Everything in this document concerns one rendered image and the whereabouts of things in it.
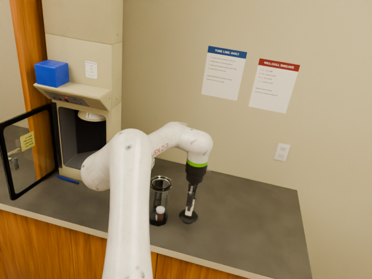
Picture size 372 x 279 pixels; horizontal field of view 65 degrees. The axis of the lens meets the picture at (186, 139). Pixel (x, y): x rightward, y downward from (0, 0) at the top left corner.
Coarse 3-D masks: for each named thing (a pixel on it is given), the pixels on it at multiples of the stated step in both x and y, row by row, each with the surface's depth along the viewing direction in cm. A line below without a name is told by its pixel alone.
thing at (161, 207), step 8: (160, 176) 139; (152, 184) 133; (160, 184) 141; (168, 184) 138; (152, 192) 134; (160, 192) 132; (168, 192) 135; (152, 200) 136; (160, 200) 134; (168, 200) 138; (152, 208) 138; (160, 208) 137; (152, 216) 140; (160, 216) 139
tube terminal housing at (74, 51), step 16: (48, 48) 133; (64, 48) 132; (80, 48) 130; (96, 48) 128; (112, 48) 127; (80, 64) 133; (112, 64) 131; (80, 80) 137; (96, 80) 135; (112, 80) 134; (112, 96) 138; (96, 112) 143; (112, 112) 142; (112, 128) 146; (64, 176) 166; (80, 176) 164
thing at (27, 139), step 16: (48, 112) 144; (16, 128) 128; (32, 128) 137; (48, 128) 147; (16, 144) 130; (32, 144) 140; (48, 144) 150; (32, 160) 142; (48, 160) 153; (16, 176) 135; (32, 176) 145; (16, 192) 138
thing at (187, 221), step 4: (180, 212) 142; (184, 212) 142; (192, 212) 142; (180, 216) 140; (184, 216) 139; (188, 216) 140; (192, 216) 140; (196, 216) 140; (184, 220) 138; (188, 220) 138; (192, 220) 138; (196, 220) 140
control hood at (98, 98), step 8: (40, 88) 131; (48, 88) 129; (56, 88) 129; (64, 88) 130; (72, 88) 131; (80, 88) 132; (88, 88) 134; (96, 88) 135; (48, 96) 139; (72, 96) 131; (80, 96) 128; (88, 96) 126; (96, 96) 126; (104, 96) 129; (88, 104) 135; (96, 104) 132; (104, 104) 131
